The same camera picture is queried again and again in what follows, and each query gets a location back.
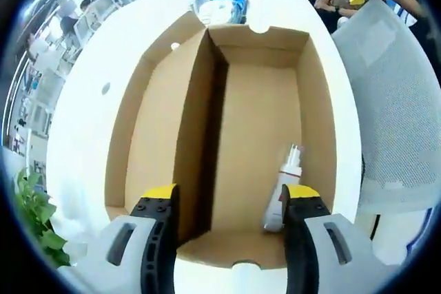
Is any row of white office chairs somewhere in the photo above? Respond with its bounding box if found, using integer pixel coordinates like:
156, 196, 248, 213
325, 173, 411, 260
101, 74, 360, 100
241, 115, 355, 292
58, 0, 114, 67

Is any green potted plant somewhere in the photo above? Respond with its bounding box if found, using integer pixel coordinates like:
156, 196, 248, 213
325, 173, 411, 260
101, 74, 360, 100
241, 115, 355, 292
14, 167, 72, 268

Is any grey mesh office chair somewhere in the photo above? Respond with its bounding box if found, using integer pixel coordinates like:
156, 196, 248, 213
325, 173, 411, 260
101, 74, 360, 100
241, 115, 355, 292
329, 0, 441, 216

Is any white bottle with red label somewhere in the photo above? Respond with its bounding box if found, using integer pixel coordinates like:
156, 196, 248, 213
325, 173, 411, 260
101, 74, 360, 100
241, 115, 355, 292
262, 142, 306, 233

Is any white blue wet wipes pack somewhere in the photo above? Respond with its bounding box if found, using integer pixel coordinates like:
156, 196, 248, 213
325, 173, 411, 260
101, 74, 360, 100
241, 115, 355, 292
191, 0, 238, 25

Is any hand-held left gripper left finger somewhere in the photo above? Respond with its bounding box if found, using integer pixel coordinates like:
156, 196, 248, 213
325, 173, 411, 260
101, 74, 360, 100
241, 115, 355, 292
54, 183, 181, 294

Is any brown cardboard shoe box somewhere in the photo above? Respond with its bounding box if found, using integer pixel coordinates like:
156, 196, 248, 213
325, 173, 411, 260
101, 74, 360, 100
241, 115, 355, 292
103, 10, 338, 271

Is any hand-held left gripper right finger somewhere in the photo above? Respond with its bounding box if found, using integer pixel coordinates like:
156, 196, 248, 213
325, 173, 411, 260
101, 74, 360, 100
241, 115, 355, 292
281, 183, 394, 294

